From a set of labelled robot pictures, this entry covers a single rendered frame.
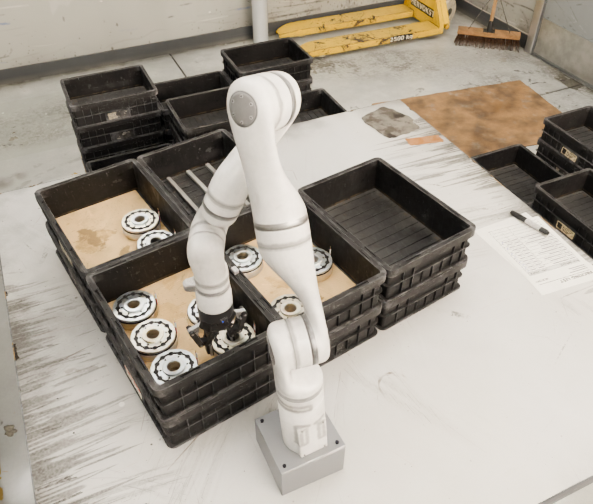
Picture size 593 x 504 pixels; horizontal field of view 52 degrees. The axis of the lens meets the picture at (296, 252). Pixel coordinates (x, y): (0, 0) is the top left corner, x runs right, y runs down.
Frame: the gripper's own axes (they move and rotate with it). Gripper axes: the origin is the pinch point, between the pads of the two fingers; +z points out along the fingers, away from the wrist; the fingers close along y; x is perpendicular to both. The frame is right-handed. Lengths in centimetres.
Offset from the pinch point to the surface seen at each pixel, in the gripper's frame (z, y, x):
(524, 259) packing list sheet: 15, 96, 0
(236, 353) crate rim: -7.2, 0.4, -9.5
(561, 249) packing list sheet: 15, 109, -1
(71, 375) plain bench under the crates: 15.5, -32.5, 19.9
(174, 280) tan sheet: 2.6, -1.9, 26.6
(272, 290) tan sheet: 2.5, 18.8, 11.9
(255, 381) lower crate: 5.5, 4.3, -9.1
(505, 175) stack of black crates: 59, 172, 79
